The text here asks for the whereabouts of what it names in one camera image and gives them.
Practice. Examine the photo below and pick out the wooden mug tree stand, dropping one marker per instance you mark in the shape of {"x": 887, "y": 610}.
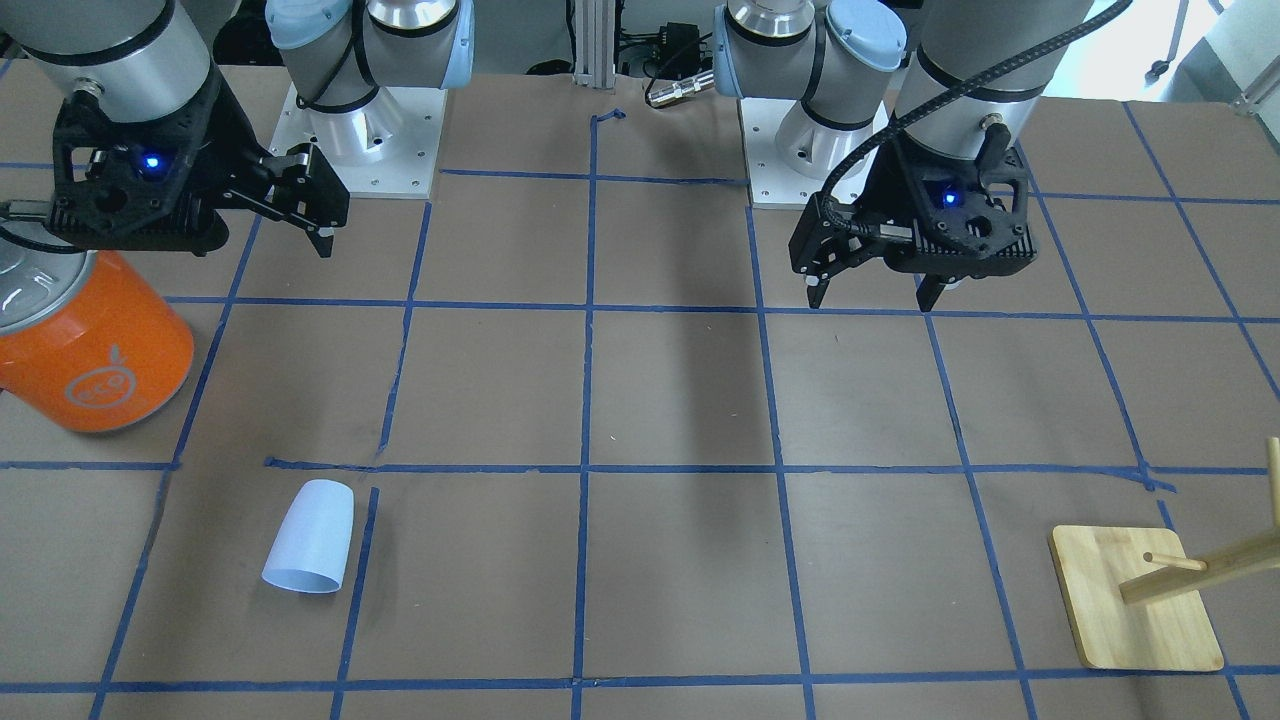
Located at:
{"x": 1133, "y": 594}

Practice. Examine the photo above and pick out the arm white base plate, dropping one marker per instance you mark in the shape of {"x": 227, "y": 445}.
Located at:
{"x": 386, "y": 150}
{"x": 788, "y": 155}

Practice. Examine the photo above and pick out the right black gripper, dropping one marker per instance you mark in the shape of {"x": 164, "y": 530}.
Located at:
{"x": 232, "y": 152}

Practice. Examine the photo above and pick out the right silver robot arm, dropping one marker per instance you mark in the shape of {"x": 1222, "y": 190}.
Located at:
{"x": 151, "y": 59}

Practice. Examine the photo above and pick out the orange can with silver lid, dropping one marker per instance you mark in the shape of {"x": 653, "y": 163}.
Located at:
{"x": 86, "y": 341}

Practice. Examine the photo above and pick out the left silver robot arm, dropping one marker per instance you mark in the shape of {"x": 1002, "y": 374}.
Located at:
{"x": 910, "y": 131}

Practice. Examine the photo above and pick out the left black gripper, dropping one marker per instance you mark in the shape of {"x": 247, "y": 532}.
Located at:
{"x": 882, "y": 196}

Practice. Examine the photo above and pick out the pale blue paper cup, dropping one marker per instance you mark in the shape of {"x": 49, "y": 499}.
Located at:
{"x": 310, "y": 551}

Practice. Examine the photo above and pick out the aluminium frame post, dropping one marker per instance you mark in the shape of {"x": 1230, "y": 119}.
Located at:
{"x": 594, "y": 37}

